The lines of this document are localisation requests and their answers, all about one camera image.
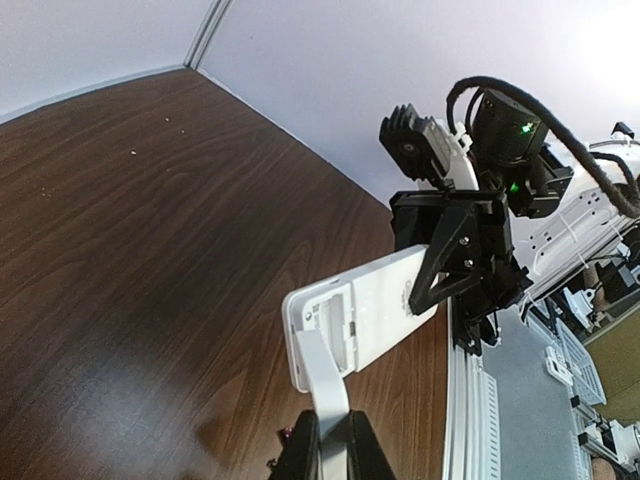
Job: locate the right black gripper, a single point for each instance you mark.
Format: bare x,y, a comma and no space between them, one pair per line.
470,251

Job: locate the right aluminium frame post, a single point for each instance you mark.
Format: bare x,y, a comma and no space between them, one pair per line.
213,18

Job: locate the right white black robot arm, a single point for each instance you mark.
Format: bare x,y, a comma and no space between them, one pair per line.
482,173

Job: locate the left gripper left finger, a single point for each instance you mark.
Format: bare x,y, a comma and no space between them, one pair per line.
299,457

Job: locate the white battery cover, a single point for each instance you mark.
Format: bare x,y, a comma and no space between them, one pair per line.
330,402

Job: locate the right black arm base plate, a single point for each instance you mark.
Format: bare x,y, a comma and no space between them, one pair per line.
469,333

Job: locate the white remote control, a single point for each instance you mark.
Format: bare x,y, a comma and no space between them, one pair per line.
361,313

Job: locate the curved aluminium front rail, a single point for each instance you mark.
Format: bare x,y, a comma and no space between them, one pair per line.
507,417

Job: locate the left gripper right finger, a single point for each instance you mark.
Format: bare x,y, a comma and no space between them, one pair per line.
366,458

